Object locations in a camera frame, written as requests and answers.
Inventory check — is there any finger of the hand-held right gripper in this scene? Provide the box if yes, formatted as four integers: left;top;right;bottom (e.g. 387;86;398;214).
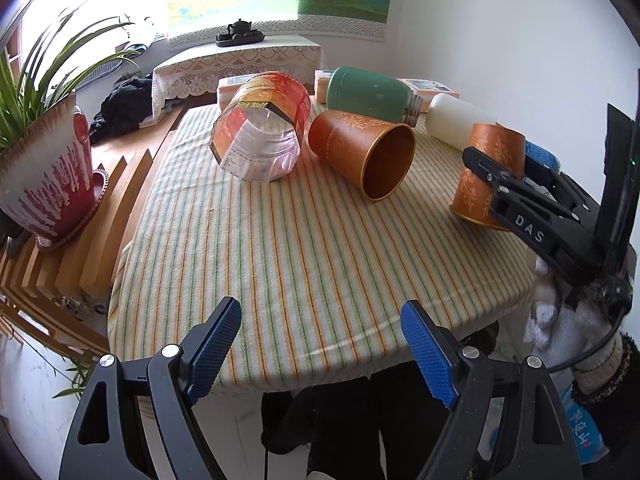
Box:
524;156;594;212
461;146;602;282

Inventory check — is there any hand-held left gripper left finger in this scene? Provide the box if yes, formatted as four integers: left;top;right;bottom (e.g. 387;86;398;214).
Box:
59;296;243;480

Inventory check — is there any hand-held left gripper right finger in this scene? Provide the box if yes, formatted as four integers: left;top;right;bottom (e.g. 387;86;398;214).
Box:
400;300;583;480

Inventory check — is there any orange patterned cup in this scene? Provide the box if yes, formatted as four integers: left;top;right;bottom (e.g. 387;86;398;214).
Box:
307;109;417;202
448;123;527;232

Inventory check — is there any person's right forearm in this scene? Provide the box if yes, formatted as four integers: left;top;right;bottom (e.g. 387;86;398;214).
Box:
572;330;640;461

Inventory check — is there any person's right hand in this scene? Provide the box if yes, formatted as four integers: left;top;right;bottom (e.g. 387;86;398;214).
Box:
524;255;623;367

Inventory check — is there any dark clothing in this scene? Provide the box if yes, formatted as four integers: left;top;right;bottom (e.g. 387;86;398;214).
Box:
260;365;501;480

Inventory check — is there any white plastic bottle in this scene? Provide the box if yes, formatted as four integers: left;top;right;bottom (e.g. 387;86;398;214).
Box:
425;93;498;150

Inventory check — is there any striped tablecloth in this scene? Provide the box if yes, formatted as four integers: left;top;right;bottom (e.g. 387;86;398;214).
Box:
107;95;536;393

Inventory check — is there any small green plant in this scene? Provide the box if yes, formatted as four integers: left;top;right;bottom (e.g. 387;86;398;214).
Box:
52;347;101;401

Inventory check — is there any wooden slatted bench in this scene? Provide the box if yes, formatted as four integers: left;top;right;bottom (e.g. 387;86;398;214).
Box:
0;105;186;356

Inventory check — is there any blue white packet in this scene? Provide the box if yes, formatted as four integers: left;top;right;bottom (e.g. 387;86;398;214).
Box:
559;380;608;466

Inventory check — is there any green thermos bottle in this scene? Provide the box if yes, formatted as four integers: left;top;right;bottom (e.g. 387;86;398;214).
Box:
326;66;425;127

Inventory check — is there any clear plastic bottle orange label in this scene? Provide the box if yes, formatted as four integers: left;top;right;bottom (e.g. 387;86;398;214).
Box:
209;71;312;182

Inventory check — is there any red pot saucer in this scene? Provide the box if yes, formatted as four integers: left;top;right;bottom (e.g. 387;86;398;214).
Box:
35;162;109;251

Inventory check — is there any red white plant pot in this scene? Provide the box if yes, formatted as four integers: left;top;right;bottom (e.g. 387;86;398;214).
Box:
0;89;101;241

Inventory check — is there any black cloth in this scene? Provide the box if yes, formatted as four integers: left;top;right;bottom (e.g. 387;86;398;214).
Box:
89;77;156;146

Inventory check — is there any lace covered side table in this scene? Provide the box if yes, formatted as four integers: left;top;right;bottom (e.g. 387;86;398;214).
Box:
151;35;322;121

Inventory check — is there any black tea tray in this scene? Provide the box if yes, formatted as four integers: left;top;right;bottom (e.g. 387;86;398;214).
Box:
216;30;265;48

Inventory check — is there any green leafy plant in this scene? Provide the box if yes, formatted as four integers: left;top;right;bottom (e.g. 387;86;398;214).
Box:
0;0;143;151

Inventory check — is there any black cable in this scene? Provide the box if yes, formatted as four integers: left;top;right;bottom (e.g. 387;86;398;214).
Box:
549;305;628;373

